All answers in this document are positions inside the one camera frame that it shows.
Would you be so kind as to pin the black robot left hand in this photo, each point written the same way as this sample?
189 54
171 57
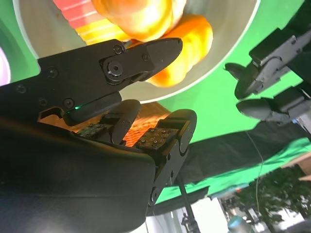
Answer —
267 65

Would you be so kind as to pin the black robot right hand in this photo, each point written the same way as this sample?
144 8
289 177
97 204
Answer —
73 170

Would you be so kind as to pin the grey round bowl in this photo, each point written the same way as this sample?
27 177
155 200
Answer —
226 36

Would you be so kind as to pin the oblong orange striped bread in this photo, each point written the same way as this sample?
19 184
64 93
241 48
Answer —
192 48

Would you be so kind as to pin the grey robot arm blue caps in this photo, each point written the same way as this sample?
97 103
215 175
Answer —
239 225

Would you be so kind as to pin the orange wicker basket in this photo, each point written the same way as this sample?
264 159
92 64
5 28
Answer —
148 116

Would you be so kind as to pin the yellow cake slice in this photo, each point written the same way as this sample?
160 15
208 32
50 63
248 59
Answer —
99 34

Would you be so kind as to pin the pink cake slice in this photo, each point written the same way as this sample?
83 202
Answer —
75 12

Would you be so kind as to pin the green tablecloth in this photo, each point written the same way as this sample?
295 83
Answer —
206 109

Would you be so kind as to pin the black metal pole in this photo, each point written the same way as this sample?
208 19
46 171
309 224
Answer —
187 201

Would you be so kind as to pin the green leafy plants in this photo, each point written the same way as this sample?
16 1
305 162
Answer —
279 189

